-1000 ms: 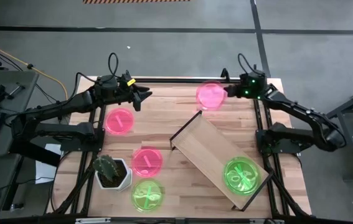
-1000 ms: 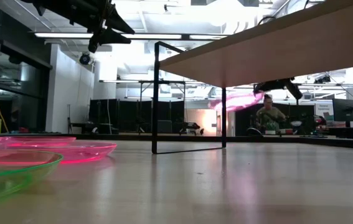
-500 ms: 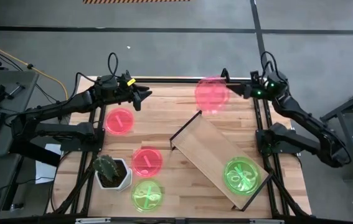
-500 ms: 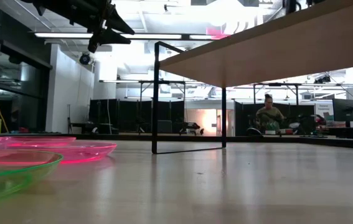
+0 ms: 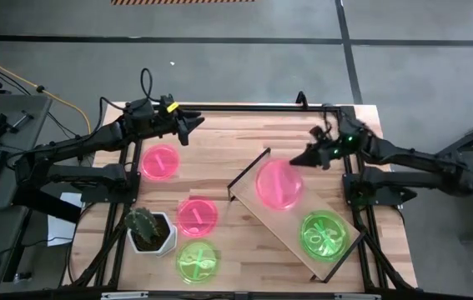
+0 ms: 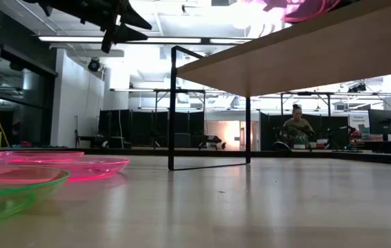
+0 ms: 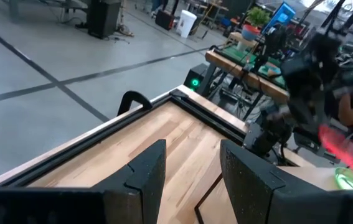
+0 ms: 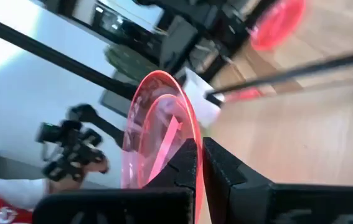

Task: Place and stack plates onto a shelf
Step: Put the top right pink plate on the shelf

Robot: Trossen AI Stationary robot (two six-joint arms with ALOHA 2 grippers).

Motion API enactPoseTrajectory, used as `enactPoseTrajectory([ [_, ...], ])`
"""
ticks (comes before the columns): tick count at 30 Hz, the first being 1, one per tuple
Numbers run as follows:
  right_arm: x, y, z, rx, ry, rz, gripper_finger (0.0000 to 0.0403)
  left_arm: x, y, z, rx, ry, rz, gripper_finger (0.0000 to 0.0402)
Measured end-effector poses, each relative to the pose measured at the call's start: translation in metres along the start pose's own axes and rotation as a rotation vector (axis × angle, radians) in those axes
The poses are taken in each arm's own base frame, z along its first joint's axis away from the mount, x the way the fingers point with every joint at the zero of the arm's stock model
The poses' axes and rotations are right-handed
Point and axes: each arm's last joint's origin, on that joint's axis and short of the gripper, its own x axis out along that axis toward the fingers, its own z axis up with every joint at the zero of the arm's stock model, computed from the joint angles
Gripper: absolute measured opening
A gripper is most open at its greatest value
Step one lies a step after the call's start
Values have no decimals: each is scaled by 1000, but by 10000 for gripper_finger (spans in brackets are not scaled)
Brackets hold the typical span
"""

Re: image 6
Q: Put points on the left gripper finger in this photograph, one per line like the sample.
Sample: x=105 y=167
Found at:
x=133 y=19
x=126 y=33

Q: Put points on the round black ceiling fixture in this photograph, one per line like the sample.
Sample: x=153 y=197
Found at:
x=94 y=65

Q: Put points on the black room divider panel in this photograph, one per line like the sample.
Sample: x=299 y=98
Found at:
x=140 y=127
x=326 y=120

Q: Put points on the white wall sign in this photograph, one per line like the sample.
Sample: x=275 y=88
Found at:
x=359 y=120

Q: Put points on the black ceiling spotlight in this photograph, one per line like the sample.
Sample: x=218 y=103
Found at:
x=357 y=87

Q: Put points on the black computer monitor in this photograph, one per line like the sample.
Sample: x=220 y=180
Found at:
x=381 y=121

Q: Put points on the wooden shelf with black legs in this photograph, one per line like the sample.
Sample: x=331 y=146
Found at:
x=302 y=58

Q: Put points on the long ceiling light strip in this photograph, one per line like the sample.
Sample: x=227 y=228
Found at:
x=229 y=41
x=167 y=40
x=71 y=39

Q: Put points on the green translucent plastic plate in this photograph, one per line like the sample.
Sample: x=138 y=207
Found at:
x=9 y=203

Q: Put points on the person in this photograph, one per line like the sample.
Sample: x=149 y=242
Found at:
x=297 y=125

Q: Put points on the black background robot arm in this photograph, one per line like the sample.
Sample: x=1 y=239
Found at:
x=341 y=132
x=210 y=139

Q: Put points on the black metal table frame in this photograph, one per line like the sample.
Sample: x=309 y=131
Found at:
x=147 y=151

